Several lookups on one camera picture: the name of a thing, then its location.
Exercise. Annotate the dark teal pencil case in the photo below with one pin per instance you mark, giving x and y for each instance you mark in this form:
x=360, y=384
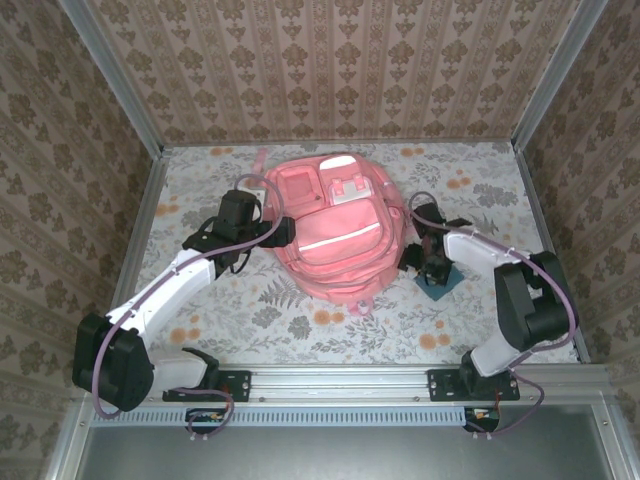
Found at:
x=445, y=292

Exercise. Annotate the pink student backpack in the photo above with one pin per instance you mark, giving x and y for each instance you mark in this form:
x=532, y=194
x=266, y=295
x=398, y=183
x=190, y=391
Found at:
x=340, y=250

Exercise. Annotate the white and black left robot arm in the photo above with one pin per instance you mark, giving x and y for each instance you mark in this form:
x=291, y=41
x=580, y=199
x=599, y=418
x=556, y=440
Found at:
x=180, y=280

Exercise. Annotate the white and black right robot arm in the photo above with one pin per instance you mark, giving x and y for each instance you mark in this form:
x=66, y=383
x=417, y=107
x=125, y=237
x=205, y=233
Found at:
x=475, y=247

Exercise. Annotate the floral table cover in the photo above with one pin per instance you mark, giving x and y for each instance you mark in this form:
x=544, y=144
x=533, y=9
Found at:
x=350, y=340

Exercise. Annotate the grey metal panel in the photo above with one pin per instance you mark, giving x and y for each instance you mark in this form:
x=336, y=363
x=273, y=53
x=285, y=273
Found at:
x=325, y=455

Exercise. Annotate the aluminium side rail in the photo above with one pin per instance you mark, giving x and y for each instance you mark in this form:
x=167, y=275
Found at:
x=145, y=210
x=539, y=210

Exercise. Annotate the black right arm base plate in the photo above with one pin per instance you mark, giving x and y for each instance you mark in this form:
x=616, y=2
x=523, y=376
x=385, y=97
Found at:
x=442, y=385

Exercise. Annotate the thin aluminium rear rail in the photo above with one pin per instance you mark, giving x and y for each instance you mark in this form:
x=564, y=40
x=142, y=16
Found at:
x=450, y=142

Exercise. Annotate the aluminium mounting rail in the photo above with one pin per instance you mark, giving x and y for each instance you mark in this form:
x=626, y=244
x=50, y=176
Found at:
x=340, y=382

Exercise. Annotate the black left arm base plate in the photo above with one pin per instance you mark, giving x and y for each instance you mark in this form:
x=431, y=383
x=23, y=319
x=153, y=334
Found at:
x=240, y=385

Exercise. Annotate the aluminium frame post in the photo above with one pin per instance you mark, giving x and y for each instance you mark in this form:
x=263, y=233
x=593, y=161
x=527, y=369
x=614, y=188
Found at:
x=114, y=75
x=557, y=75

